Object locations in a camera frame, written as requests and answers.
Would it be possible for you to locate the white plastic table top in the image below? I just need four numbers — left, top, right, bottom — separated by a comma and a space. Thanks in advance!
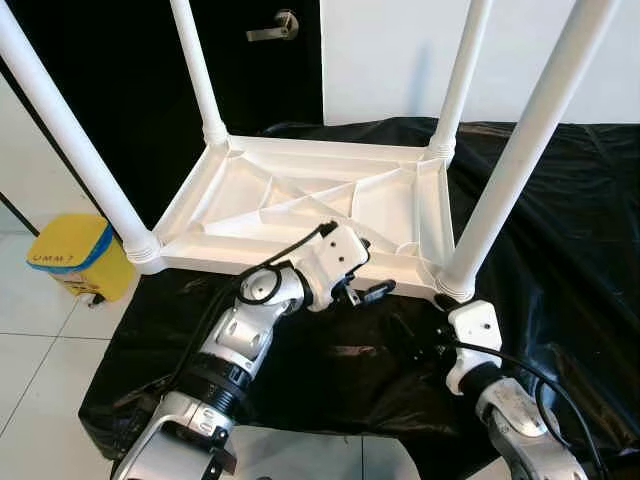
128, 135, 479, 301

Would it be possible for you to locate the black plastic table sheet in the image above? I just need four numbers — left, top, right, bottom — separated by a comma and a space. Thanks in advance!
80, 118, 640, 479

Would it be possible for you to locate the yellow bin with blue band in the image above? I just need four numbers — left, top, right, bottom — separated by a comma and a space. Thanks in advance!
27, 213, 136, 304

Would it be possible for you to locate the black door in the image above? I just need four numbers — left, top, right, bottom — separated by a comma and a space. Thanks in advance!
0, 0, 324, 226

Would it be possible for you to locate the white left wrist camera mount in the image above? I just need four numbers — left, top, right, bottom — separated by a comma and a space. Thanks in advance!
295, 222, 371, 311

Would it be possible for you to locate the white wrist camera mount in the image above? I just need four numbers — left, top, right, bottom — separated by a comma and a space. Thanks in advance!
445, 300, 503, 396
295, 222, 371, 311

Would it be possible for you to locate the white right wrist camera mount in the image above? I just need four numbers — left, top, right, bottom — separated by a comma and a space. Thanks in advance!
445, 300, 503, 396

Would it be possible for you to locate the metal door handle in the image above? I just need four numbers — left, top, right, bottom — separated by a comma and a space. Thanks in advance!
247, 10, 301, 43

